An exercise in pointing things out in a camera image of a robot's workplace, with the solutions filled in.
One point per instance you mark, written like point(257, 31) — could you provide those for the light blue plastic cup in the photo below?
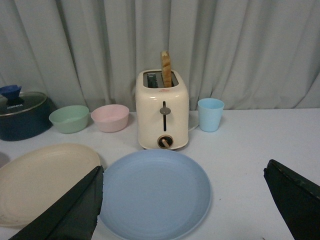
point(210, 112)

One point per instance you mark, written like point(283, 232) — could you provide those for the green plastic bowl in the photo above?
point(70, 119)

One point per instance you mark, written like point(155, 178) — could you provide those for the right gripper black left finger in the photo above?
point(74, 216)

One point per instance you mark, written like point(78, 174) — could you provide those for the dark blue saucepan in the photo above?
point(27, 124)

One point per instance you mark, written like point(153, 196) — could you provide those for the grey curtain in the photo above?
point(251, 54)

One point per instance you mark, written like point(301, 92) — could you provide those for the blue plastic plate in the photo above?
point(154, 195)

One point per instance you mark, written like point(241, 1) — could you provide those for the toast slice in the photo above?
point(166, 69)

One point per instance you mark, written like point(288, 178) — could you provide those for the cream two-slot toaster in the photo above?
point(162, 112)

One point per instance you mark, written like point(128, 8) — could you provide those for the glass pot lid blue knob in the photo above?
point(13, 101)

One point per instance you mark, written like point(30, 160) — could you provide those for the cream plastic plate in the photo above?
point(33, 182)

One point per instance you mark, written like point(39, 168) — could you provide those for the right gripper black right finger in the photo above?
point(296, 198)

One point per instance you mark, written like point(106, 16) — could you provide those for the pink plastic bowl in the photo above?
point(111, 118)

